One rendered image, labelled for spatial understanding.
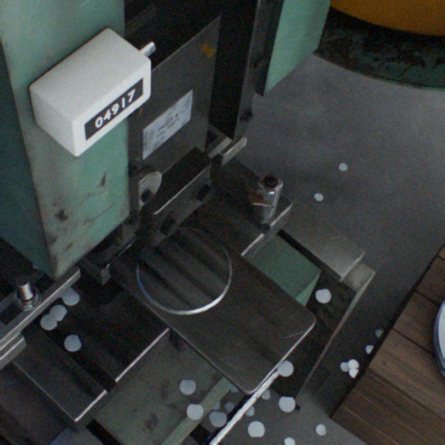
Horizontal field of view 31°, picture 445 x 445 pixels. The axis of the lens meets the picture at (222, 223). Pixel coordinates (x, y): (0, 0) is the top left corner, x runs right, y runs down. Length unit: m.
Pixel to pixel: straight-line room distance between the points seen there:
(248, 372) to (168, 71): 0.42
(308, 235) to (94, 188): 0.64
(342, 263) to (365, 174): 0.90
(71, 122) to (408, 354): 1.13
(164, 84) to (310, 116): 1.45
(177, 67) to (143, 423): 0.54
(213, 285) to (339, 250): 0.28
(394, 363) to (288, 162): 0.75
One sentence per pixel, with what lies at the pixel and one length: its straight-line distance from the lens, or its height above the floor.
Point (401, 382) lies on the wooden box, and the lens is 1.53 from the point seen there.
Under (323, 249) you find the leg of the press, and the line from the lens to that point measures 1.26.
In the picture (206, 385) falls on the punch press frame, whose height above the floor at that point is 0.64.
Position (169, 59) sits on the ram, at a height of 1.17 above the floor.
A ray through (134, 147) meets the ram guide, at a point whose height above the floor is 1.15.
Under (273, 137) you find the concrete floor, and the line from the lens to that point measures 2.14.
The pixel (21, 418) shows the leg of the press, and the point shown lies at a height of 0.62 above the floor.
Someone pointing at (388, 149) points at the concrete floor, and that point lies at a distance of 2.19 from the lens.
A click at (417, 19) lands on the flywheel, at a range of 1.01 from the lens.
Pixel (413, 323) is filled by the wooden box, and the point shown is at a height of 0.35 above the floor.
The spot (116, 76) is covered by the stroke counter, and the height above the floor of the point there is 1.33.
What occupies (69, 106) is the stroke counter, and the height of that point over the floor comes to 1.33.
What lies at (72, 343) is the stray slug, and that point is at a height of 0.71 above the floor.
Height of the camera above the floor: 1.74
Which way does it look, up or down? 61 degrees down
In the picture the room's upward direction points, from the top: 10 degrees clockwise
